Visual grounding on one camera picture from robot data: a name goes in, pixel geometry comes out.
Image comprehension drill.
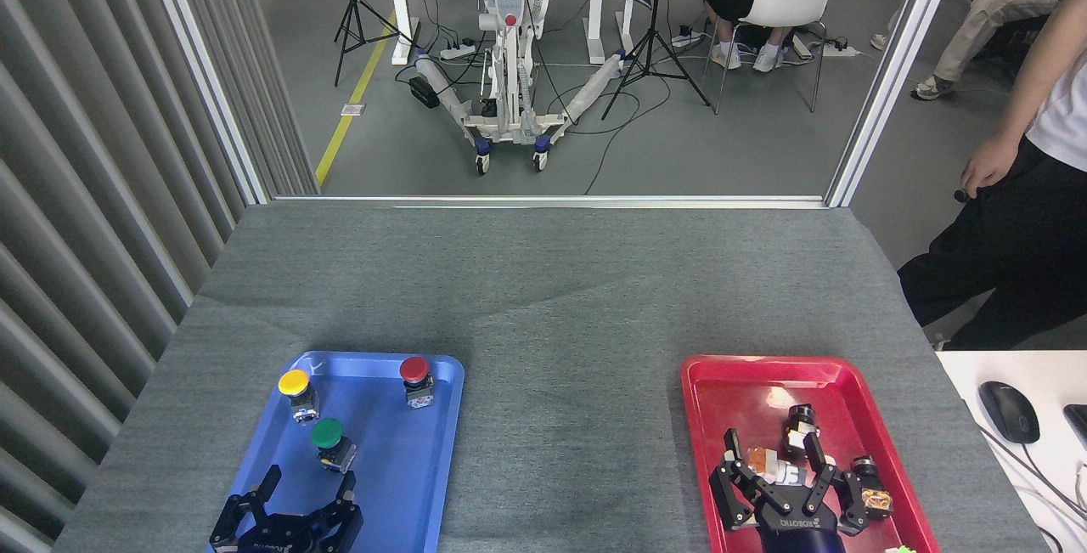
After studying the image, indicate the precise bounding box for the white side table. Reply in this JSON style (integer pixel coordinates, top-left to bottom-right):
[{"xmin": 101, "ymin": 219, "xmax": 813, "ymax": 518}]
[{"xmin": 936, "ymin": 351, "xmax": 1087, "ymax": 553}]

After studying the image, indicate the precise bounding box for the black knob switch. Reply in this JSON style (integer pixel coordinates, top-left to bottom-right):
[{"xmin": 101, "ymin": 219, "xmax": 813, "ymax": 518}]
[{"xmin": 781, "ymin": 404, "xmax": 820, "ymax": 460}]

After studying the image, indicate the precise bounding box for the silver post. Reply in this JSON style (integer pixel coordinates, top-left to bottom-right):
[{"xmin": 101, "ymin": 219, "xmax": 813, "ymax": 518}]
[
  {"xmin": 140, "ymin": 0, "xmax": 273, "ymax": 206},
  {"xmin": 825, "ymin": 0, "xmax": 969, "ymax": 208}
]

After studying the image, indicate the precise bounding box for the black switch with orange base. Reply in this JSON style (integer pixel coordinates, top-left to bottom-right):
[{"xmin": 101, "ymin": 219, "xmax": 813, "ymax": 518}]
[{"xmin": 852, "ymin": 455, "xmax": 894, "ymax": 520}]

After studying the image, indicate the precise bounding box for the blue plastic tray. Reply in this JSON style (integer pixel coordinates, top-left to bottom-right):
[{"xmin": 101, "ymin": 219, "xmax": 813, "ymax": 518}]
[{"xmin": 206, "ymin": 351, "xmax": 465, "ymax": 553}]

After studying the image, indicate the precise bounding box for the person's hand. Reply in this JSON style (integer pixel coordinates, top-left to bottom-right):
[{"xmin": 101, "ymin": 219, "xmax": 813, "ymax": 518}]
[{"xmin": 960, "ymin": 135, "xmax": 1025, "ymax": 200}]

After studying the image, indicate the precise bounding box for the black computer mouse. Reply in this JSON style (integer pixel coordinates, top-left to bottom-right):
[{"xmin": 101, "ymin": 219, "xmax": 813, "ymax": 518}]
[{"xmin": 978, "ymin": 381, "xmax": 1041, "ymax": 445}]

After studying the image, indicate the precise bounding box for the green push button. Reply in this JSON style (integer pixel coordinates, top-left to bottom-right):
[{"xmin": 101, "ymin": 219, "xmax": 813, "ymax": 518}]
[{"xmin": 310, "ymin": 418, "xmax": 358, "ymax": 475}]

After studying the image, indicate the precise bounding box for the seated person with beige trousers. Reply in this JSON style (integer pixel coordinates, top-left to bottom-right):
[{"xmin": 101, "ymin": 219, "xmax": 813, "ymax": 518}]
[{"xmin": 870, "ymin": 0, "xmax": 1075, "ymax": 101}]

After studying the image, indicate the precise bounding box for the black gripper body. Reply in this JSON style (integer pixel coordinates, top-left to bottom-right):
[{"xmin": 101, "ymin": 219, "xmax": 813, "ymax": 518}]
[
  {"xmin": 756, "ymin": 509, "xmax": 842, "ymax": 553},
  {"xmin": 238, "ymin": 517, "xmax": 334, "ymax": 553}
]

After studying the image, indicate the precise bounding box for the black mouse cable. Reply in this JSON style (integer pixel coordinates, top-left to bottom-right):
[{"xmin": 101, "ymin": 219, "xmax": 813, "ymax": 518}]
[{"xmin": 977, "ymin": 426, "xmax": 1087, "ymax": 553}]

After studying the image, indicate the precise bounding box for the red push button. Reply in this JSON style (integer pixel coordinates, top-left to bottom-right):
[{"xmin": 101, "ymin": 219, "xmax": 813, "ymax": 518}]
[{"xmin": 399, "ymin": 356, "xmax": 435, "ymax": 409}]

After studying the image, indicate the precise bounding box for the orange and white switch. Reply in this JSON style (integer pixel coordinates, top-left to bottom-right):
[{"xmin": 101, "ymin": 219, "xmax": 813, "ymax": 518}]
[{"xmin": 744, "ymin": 447, "xmax": 809, "ymax": 488}]

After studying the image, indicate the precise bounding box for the standing person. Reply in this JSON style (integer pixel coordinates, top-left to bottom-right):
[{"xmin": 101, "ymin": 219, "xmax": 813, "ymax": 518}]
[{"xmin": 897, "ymin": 0, "xmax": 1087, "ymax": 352}]

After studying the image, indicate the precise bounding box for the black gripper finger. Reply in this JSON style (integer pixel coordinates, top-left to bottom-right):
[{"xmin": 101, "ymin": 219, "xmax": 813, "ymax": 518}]
[
  {"xmin": 310, "ymin": 472, "xmax": 364, "ymax": 550},
  {"xmin": 803, "ymin": 432, "xmax": 871, "ymax": 534},
  {"xmin": 210, "ymin": 465, "xmax": 282, "ymax": 550},
  {"xmin": 710, "ymin": 428, "xmax": 791, "ymax": 531}
]

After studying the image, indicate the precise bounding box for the yellow push button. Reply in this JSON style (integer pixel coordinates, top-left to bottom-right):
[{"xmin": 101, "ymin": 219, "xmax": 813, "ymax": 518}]
[{"xmin": 279, "ymin": 369, "xmax": 320, "ymax": 425}]

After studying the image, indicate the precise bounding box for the white desk leg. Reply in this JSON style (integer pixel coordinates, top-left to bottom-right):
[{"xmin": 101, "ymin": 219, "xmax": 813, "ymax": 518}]
[
  {"xmin": 389, "ymin": 0, "xmax": 421, "ymax": 67},
  {"xmin": 586, "ymin": 0, "xmax": 609, "ymax": 65}
]

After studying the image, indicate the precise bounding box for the silver rail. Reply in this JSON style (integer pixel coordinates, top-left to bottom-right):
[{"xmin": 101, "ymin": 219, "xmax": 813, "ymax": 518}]
[{"xmin": 272, "ymin": 194, "xmax": 829, "ymax": 211}]

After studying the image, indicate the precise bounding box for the red plastic tray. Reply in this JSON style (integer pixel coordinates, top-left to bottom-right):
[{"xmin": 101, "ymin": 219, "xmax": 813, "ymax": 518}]
[{"xmin": 680, "ymin": 355, "xmax": 941, "ymax": 553}]

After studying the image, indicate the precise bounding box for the black tripod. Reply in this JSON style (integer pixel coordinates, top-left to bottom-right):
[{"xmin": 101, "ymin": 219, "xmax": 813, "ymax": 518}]
[
  {"xmin": 334, "ymin": 0, "xmax": 417, "ymax": 87},
  {"xmin": 601, "ymin": 0, "xmax": 712, "ymax": 121}
]

